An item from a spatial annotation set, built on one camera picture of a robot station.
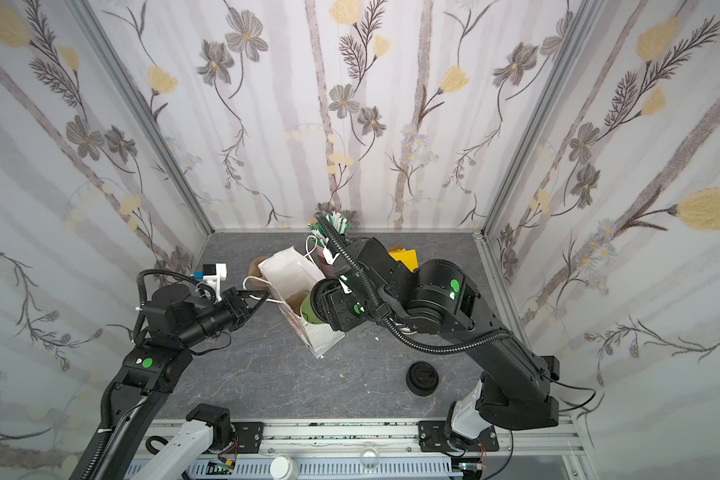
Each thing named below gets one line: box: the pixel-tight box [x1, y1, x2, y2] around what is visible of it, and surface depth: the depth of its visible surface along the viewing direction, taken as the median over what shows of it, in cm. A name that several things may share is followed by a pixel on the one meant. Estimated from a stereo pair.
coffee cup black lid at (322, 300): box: [310, 284, 335, 331], surface depth 55 cm
